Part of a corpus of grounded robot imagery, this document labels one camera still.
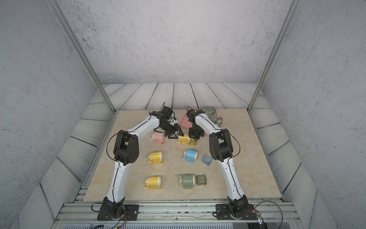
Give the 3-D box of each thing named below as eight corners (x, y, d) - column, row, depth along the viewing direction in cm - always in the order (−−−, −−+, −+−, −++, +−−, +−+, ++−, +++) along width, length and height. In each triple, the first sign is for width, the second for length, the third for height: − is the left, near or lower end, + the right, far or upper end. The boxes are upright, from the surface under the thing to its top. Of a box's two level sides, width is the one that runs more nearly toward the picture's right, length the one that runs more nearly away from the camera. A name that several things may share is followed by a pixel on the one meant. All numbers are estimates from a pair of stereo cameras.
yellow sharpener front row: (146, 189, 83) (143, 185, 76) (148, 181, 85) (144, 176, 79) (162, 189, 83) (159, 185, 76) (162, 181, 85) (160, 176, 79)
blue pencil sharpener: (182, 159, 94) (182, 153, 88) (187, 152, 98) (187, 146, 92) (193, 165, 91) (193, 159, 86) (198, 157, 95) (198, 151, 89)
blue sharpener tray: (200, 161, 94) (200, 159, 92) (204, 154, 97) (204, 153, 95) (208, 166, 91) (209, 164, 90) (212, 159, 95) (213, 157, 93)
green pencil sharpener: (177, 188, 83) (176, 183, 76) (178, 179, 86) (177, 174, 80) (194, 188, 83) (194, 183, 76) (194, 179, 86) (194, 174, 80)
